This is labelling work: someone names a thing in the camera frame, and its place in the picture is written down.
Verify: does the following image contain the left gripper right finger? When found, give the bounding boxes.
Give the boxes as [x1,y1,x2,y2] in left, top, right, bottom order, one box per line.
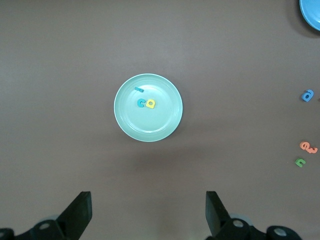
[206,191,305,240]

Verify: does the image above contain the blue round plate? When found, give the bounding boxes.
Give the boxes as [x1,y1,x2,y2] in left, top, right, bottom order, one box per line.
[299,0,320,31]

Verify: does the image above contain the green round plate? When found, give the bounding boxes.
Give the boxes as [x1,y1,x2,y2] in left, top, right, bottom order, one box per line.
[113,73,183,143]

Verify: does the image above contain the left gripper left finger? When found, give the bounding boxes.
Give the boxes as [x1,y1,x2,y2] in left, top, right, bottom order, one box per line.
[0,191,93,240]

